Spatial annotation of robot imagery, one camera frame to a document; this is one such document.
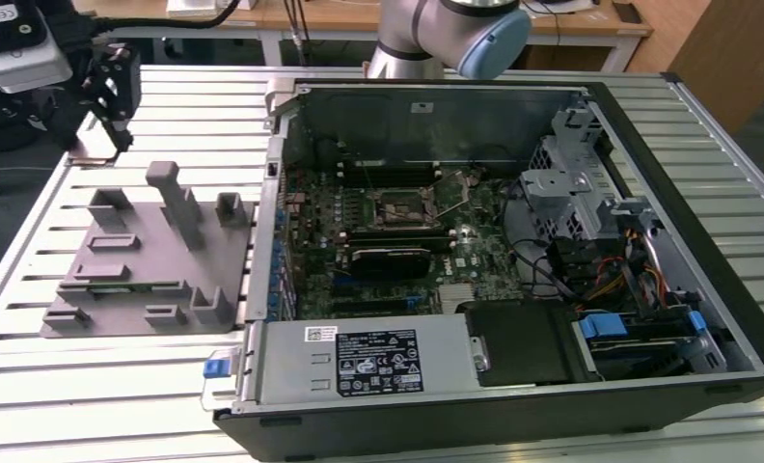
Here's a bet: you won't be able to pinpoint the grey metal drive cage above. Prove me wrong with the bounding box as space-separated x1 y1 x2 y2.
520 108 653 242

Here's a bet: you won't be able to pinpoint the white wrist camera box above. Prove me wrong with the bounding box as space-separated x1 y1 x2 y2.
0 0 75 95

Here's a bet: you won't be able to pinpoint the green motherboard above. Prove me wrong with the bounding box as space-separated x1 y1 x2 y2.
277 166 530 322

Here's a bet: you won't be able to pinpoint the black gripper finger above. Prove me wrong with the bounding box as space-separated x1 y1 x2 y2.
51 89 86 151
89 41 142 155

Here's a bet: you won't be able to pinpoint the silver chipset heat sink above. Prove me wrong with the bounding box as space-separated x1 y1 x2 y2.
437 283 481 311

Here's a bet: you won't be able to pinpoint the grey parts rack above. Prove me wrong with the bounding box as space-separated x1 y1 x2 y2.
38 160 258 340

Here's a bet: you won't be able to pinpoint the black graphics card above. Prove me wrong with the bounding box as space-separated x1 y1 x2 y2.
346 246 433 282

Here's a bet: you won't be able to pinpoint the black office chair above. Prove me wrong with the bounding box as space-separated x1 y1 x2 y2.
0 91 54 154

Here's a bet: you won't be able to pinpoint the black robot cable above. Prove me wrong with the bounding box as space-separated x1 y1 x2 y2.
89 0 245 31

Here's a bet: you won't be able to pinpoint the wooden cabinet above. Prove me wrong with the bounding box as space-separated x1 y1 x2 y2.
625 0 764 136

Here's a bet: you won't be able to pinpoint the yellow orange wire bundle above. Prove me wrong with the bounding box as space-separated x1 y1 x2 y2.
573 226 672 310

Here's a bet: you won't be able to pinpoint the black open PC case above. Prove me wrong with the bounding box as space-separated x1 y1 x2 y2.
210 76 764 463

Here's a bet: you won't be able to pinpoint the wooden desk white legs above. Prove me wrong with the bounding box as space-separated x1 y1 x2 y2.
71 0 654 73

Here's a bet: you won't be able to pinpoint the silver power supply unit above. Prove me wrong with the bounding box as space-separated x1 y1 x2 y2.
251 320 486 404

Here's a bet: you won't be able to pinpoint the blue case latch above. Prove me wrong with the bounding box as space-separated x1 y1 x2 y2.
201 350 239 378

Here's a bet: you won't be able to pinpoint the hard disk in blue carrier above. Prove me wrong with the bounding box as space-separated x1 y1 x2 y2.
570 308 730 382

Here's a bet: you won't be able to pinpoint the CPU socket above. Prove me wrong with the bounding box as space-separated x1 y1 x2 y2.
369 186 440 231

